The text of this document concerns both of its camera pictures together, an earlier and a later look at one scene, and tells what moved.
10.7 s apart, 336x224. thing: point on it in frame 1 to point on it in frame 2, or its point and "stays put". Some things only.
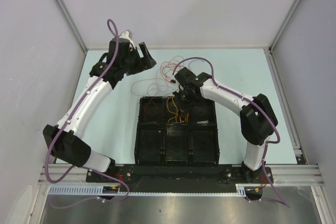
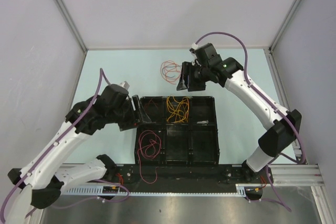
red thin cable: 155,89 to 149,143
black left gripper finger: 144,50 to 142,112
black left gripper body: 133,64 to 127,115
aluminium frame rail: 306,174 stays put
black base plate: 180,178 stays put
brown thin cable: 148,104 stays put
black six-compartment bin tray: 164,136 stays put
